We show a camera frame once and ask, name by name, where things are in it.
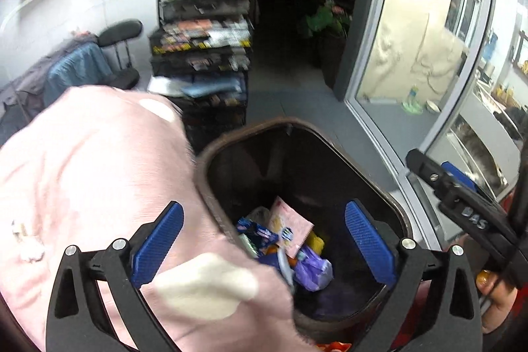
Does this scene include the pink snack pouch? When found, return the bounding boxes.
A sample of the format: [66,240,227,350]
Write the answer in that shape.
[267,197,313,258]

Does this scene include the yellow foam fruit net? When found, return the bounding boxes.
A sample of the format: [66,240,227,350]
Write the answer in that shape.
[304,231,325,255]

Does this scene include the brown trash bin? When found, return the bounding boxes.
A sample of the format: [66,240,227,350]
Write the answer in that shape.
[194,118,412,343]

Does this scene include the right hand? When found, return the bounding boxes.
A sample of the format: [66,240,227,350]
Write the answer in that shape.
[451,233,519,335]

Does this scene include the purple plastic bag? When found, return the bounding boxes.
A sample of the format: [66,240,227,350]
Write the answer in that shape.
[294,246,334,292]

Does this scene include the green bottle on floor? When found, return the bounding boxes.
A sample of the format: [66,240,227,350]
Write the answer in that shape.
[402,85,423,114]

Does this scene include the pink polka dot bed cover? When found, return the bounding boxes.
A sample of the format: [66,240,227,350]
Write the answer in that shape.
[1,86,313,351]

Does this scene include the blue water dispenser bottle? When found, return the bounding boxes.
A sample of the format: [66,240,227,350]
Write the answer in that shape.
[482,29,498,62]

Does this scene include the blue snack wrapper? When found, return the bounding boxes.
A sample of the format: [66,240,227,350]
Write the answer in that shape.
[236,218,278,256]

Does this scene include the potted plant with flowers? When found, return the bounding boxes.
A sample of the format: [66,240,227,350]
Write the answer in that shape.
[306,0,352,38]

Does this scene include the massage bed with blue cover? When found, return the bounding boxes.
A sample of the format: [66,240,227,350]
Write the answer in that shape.
[1,33,112,143]

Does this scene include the black stool chair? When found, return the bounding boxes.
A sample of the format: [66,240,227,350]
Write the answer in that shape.
[98,19,143,90]

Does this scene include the black storage trolley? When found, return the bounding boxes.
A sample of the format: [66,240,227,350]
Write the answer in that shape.
[148,0,253,145]

